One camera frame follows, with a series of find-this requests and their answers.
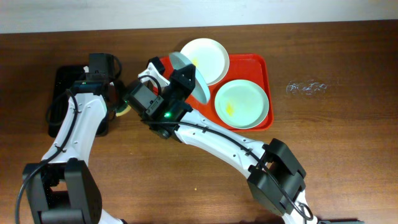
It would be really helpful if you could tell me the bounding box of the light green plate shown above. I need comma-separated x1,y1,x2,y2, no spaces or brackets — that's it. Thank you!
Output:
214,80,271,129

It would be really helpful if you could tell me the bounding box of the white plate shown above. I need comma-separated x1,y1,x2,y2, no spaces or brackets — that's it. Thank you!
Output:
180,38,230,86

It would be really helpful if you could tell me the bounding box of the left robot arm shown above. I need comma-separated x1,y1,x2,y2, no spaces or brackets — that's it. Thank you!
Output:
16,81,124,223

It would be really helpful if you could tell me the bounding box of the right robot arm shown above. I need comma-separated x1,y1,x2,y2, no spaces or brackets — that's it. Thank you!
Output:
139,52,318,223

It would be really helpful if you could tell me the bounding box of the red plastic tray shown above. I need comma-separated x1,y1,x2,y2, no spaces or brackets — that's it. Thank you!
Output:
186,54,274,132

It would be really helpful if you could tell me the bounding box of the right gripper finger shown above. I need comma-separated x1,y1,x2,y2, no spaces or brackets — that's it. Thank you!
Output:
169,64,196,96
137,57,170,95

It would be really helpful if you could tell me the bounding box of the light blue plate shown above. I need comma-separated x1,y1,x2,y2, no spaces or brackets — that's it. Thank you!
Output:
169,52,210,105

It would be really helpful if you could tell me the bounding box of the green yellow sponge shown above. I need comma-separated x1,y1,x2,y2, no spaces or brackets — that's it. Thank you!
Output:
116,103,131,117

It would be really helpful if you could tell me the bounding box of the black tray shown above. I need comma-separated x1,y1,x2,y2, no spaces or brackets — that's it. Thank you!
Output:
49,65,109,137

